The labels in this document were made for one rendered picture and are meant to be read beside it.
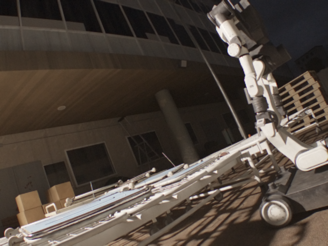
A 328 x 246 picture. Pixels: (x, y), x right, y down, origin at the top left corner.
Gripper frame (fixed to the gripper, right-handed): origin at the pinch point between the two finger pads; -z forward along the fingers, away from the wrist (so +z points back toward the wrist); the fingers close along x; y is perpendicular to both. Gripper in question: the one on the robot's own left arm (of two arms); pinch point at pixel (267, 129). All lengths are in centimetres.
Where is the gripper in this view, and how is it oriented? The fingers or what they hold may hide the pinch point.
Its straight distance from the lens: 131.0
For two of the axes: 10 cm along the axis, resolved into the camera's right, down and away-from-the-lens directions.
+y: -6.9, 1.1, -7.2
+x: -6.8, 2.5, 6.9
